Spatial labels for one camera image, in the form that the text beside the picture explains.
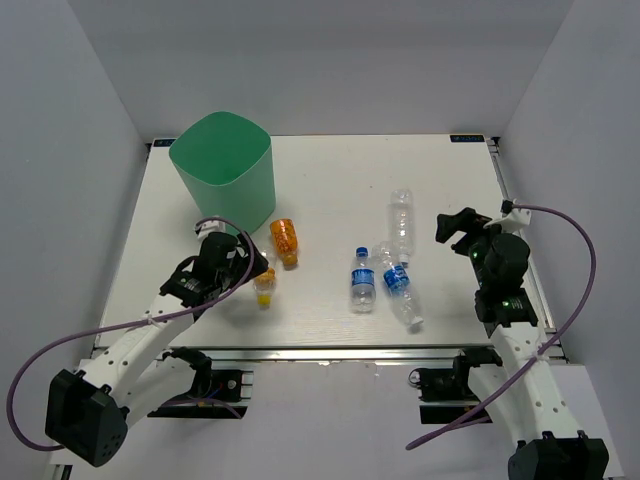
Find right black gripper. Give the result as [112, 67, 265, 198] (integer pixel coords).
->
[435, 208, 514, 289]

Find clear bottle yellow cap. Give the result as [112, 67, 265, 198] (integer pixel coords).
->
[253, 267, 276, 308]

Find orange plastic bottle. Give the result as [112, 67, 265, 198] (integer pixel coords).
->
[270, 218, 298, 268]

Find blue cap water bottle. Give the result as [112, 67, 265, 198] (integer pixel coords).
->
[350, 246, 376, 313]

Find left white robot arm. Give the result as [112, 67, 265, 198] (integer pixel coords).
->
[45, 231, 268, 467]

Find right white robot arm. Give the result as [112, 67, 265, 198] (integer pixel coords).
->
[435, 208, 609, 479]

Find green plastic bin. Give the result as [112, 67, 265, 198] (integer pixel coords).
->
[169, 111, 276, 233]

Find clear unlabelled plastic bottle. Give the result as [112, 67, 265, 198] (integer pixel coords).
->
[389, 189, 415, 266]

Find crushed blue label bottle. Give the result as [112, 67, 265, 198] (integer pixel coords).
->
[373, 241, 423, 333]

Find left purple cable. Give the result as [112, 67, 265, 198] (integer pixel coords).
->
[5, 216, 256, 453]

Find purple cable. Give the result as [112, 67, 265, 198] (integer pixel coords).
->
[5, 216, 256, 453]
[405, 203, 598, 451]

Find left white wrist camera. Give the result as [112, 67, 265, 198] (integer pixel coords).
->
[194, 217, 226, 241]

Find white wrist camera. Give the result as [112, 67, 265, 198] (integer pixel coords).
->
[488, 200, 531, 234]
[194, 217, 226, 241]

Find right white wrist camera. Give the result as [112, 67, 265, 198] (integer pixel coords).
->
[488, 200, 531, 234]

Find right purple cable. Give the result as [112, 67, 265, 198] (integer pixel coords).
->
[405, 203, 598, 451]

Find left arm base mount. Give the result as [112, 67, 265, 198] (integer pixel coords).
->
[147, 347, 253, 420]

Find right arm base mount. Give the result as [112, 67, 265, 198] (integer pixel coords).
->
[408, 347, 503, 425]

